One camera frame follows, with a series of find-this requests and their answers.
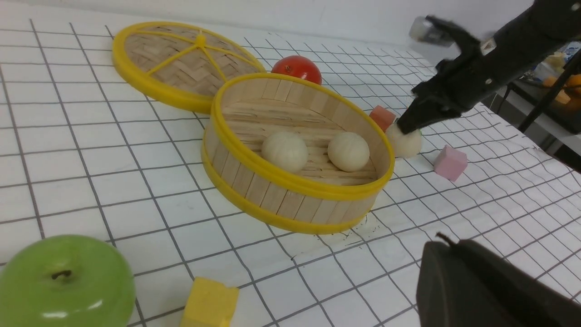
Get red plastic tomato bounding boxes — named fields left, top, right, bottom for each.
left=271, top=55, right=322, bottom=85

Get pink foam cube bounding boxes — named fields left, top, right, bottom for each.
left=433, top=145, right=468, bottom=182

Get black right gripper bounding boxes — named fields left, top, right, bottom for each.
left=396, top=39, right=514, bottom=135

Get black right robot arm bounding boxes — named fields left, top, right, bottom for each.
left=396, top=0, right=581, bottom=134

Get yellow foam cube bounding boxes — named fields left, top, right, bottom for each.
left=180, top=277, right=239, bottom=327

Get green plastic apple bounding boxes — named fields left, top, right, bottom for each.
left=0, top=235, right=135, bottom=327

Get bamboo steamer tray yellow rims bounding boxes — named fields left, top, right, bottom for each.
left=201, top=73, right=395, bottom=234

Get bamboo steamer lid yellow rim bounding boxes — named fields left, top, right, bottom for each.
left=112, top=21, right=265, bottom=114

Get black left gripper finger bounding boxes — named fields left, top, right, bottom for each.
left=416, top=233, right=581, bottom=327

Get cream bun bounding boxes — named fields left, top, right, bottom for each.
left=385, top=123, right=423, bottom=158
left=261, top=131, right=309, bottom=173
left=327, top=132, right=370, bottom=172

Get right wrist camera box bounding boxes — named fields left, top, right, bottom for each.
left=409, top=15, right=481, bottom=53

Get orange foam cube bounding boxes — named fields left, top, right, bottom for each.
left=369, top=105, right=396, bottom=132

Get background table with objects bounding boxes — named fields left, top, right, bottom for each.
left=490, top=42, right=580, bottom=171

